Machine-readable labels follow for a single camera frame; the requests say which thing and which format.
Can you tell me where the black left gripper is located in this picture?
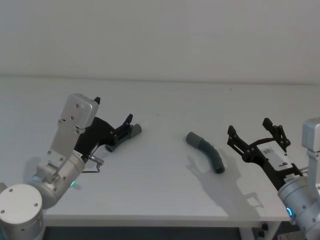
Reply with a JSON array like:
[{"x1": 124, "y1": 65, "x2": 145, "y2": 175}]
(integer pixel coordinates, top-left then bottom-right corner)
[{"x1": 74, "y1": 96, "x2": 135, "y2": 158}]

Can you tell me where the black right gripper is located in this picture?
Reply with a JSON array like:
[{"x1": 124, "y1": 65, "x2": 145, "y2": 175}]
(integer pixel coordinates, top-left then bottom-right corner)
[{"x1": 226, "y1": 117, "x2": 305, "y2": 189}]

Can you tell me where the dark grey curved pipe piece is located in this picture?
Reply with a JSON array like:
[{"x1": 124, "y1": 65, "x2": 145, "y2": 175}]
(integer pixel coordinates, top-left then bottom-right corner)
[
  {"x1": 185, "y1": 131, "x2": 226, "y2": 175},
  {"x1": 104, "y1": 123, "x2": 143, "y2": 153}
]

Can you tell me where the thin dark cable silver plug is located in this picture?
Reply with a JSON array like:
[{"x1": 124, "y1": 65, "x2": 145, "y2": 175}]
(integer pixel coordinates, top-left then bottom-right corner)
[{"x1": 81, "y1": 154, "x2": 105, "y2": 174}]

